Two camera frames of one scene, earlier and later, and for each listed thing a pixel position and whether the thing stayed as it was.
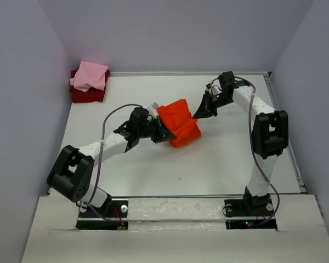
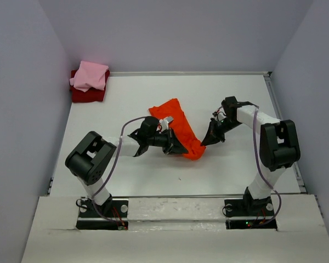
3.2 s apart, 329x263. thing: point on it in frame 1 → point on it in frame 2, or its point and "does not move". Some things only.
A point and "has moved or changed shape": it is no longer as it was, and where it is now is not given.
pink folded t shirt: x=89 y=75 does not move
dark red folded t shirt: x=92 y=95 does not move
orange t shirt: x=177 y=119 has moved or changed shape
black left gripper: x=162 y=135 → x=171 y=145
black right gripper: x=206 y=108 → x=212 y=136
